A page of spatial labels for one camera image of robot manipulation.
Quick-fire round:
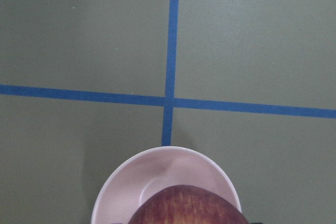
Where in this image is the pink bowl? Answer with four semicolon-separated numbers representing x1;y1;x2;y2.
91;146;241;223

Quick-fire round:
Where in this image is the red apple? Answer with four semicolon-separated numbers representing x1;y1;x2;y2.
129;185;249;223

